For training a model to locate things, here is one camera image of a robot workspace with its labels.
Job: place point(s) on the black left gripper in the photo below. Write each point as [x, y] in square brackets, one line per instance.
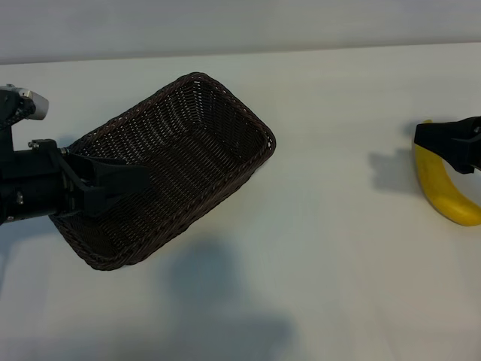
[34, 180]

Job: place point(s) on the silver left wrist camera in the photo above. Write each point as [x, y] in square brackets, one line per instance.
[39, 105]

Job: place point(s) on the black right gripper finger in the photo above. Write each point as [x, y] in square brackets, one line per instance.
[447, 129]
[464, 154]

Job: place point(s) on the yellow banana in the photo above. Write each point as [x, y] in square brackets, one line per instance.
[436, 184]

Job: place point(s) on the dark brown wicker basket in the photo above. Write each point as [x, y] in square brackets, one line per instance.
[188, 150]

